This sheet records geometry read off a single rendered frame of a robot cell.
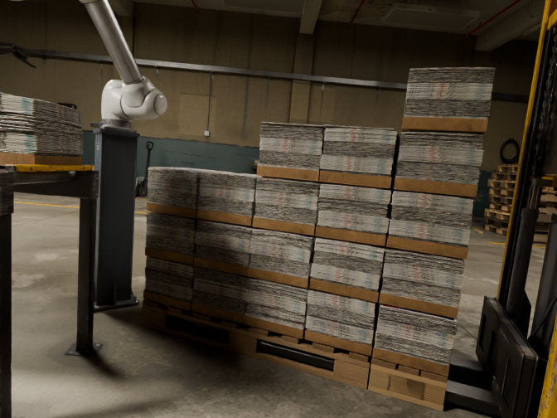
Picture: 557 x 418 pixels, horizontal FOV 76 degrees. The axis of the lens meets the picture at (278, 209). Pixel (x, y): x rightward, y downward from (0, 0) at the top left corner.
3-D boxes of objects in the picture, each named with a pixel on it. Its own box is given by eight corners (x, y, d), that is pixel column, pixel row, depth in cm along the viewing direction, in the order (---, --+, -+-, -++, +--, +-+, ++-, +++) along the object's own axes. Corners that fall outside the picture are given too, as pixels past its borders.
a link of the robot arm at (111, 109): (118, 123, 211) (118, 85, 209) (141, 123, 204) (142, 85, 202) (94, 118, 196) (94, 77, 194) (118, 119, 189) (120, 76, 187)
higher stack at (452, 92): (374, 348, 183) (407, 90, 168) (437, 363, 173) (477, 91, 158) (365, 390, 147) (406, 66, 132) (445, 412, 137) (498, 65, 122)
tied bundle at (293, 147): (284, 177, 194) (288, 133, 191) (337, 182, 183) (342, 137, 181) (255, 176, 158) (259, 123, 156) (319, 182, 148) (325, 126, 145)
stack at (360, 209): (183, 301, 221) (191, 167, 212) (375, 348, 183) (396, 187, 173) (139, 325, 185) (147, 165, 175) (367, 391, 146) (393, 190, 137)
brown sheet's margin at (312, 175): (284, 175, 193) (285, 167, 193) (336, 181, 183) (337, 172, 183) (255, 175, 158) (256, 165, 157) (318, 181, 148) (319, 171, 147)
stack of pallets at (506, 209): (540, 234, 721) (551, 169, 706) (583, 244, 628) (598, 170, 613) (478, 229, 709) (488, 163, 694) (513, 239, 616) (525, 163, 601)
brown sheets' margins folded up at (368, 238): (185, 279, 219) (190, 197, 213) (379, 322, 181) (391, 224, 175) (142, 298, 183) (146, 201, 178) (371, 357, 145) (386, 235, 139)
